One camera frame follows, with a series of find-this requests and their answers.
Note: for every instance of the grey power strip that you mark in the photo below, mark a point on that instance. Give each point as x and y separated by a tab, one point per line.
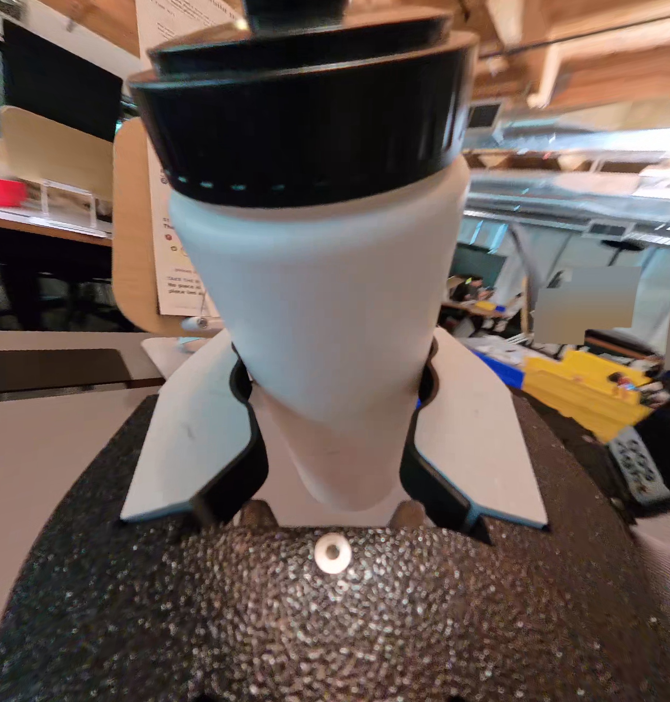
639	466

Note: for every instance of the wooden top desk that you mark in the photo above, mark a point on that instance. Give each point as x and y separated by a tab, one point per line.
39	225

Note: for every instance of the yellow plastic bin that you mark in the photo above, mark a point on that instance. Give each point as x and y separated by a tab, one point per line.
576	384

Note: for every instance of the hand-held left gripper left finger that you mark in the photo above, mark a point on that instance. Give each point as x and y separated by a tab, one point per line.
192	439

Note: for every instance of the black computer monitor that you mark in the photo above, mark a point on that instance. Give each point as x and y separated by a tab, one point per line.
60	82

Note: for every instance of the red plastic bin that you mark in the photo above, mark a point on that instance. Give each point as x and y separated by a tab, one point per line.
3	192

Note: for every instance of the grey desk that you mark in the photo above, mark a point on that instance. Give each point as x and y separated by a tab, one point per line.
39	466

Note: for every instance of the blue plastic bin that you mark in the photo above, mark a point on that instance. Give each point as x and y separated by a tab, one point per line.
502	373

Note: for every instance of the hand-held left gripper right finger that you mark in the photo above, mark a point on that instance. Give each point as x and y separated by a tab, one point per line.
477	439

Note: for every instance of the grey curved pole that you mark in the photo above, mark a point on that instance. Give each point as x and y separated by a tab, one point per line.
521	258

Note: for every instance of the printed instruction sheet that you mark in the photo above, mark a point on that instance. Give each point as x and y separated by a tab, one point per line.
170	274

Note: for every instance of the person's right forearm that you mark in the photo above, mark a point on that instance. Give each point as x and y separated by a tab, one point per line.
664	548

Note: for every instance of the black bottle cap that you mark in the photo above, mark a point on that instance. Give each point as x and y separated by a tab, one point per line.
313	137

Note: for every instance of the silver air duct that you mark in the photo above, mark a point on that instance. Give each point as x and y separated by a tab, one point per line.
560	192

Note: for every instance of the white bottle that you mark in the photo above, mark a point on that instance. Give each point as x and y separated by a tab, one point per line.
324	329

